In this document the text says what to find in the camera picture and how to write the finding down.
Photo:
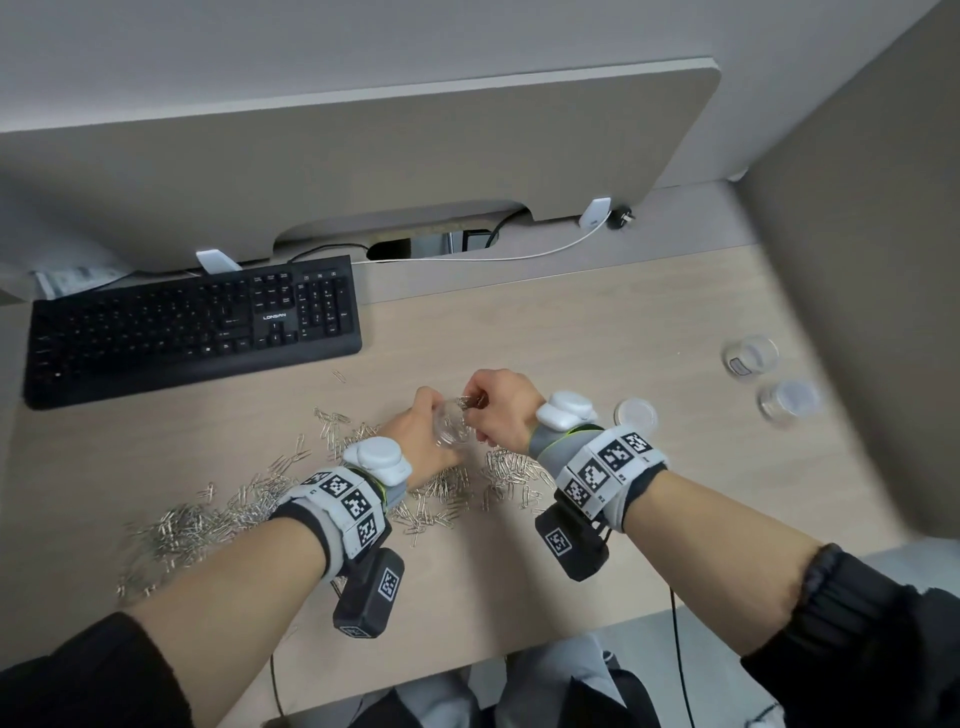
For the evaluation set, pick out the black keyboard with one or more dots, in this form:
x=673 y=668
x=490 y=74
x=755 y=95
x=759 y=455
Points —
x=150 y=337

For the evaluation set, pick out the clear jar with label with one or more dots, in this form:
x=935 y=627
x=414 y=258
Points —
x=754 y=356

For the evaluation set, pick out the pile of silver paper clips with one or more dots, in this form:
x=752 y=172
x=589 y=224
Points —
x=187 y=525

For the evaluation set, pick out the person's left hand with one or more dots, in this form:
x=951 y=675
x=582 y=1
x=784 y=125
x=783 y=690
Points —
x=412 y=442

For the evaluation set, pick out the white round tracker puck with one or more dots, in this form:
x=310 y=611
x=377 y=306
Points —
x=379 y=459
x=566 y=409

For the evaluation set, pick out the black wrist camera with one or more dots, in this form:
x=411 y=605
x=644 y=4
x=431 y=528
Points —
x=367 y=592
x=570 y=544

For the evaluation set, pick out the black plug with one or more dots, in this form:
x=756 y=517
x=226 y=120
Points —
x=621 y=219

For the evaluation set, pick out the beige desk divider panel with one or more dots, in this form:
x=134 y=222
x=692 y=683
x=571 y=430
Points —
x=375 y=150

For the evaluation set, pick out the grey marker wristband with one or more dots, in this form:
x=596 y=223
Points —
x=600 y=472
x=345 y=510

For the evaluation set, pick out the person's right hand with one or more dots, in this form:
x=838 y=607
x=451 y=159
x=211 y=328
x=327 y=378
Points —
x=510 y=412

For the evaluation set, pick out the person's right forearm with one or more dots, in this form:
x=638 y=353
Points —
x=712 y=555

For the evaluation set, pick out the black left sleeve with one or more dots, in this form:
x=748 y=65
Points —
x=82 y=675

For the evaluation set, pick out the person's left forearm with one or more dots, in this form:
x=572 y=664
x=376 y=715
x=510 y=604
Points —
x=240 y=600

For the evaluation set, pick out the white printed paper slip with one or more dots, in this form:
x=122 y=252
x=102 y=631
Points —
x=75 y=281

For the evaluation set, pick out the black right sleeve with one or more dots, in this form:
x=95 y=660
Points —
x=862 y=645

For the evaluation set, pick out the person's grey trousers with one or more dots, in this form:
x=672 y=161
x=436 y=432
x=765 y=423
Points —
x=540 y=675

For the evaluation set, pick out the black sleeve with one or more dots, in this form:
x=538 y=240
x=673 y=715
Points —
x=862 y=645
x=82 y=675

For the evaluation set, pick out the beige side partition panel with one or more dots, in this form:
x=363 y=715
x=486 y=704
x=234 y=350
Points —
x=862 y=262

